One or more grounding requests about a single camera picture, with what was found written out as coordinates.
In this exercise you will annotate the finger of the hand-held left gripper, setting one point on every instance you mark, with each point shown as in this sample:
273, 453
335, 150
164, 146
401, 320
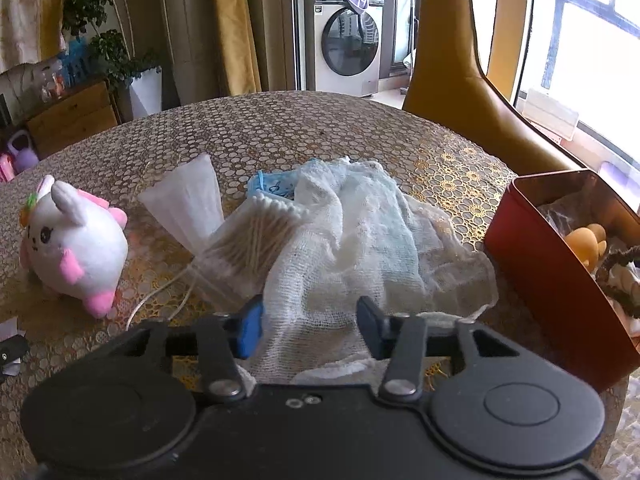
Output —
12, 347

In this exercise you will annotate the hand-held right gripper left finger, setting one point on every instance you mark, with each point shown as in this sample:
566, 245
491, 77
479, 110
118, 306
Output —
250, 330

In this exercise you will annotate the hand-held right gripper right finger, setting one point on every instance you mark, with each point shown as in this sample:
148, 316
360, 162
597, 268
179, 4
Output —
367, 322

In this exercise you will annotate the white gauze cloth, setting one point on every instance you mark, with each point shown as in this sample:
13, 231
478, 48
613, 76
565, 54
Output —
350, 240

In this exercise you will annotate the bag of cotton swabs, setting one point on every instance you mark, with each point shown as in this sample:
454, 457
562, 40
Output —
245, 245

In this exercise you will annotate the white pink rabbit plush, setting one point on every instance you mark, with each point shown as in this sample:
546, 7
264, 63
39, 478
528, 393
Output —
75, 250

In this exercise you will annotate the white face mask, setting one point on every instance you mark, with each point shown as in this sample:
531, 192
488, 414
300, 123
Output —
190, 200

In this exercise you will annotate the blue face mask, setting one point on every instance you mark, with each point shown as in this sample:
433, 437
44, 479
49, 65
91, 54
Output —
280, 182

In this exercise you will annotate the red tin box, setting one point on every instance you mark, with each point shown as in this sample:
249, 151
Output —
540, 280

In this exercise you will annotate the yellow rubber duck toy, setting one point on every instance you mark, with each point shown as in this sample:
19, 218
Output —
585, 245

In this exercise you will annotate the pink toy case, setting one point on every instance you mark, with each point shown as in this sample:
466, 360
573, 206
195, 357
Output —
6, 167

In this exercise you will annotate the purple kettlebell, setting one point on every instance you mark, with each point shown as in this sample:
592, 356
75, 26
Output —
22, 155

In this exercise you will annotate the wooden drawer cabinet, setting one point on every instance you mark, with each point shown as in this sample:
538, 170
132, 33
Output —
70, 117

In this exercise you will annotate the white washing machine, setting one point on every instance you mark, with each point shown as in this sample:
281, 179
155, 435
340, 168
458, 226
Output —
345, 65

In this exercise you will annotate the white planter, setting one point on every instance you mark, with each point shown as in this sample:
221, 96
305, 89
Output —
146, 92

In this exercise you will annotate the cartoon figure picture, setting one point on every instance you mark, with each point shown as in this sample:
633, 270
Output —
50, 82

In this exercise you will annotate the yellow giraffe chair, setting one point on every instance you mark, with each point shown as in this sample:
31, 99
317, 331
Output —
450, 60

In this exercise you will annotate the blue bottles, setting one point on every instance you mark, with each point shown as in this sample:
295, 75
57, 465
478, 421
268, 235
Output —
80, 62

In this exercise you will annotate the yellow curtain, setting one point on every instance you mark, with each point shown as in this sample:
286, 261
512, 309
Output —
237, 25
510, 35

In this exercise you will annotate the covered standing air conditioner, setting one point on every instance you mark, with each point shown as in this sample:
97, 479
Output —
190, 25

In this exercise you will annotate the green potted tree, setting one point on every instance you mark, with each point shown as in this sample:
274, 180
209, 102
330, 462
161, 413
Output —
105, 45

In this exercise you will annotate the white patterned cover cloth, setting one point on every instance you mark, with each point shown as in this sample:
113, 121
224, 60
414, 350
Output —
17, 10

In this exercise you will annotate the yellow hanging cloth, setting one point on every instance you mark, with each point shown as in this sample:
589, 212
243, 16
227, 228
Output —
55, 5

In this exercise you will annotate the large black framed window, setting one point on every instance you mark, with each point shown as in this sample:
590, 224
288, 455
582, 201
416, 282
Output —
590, 35

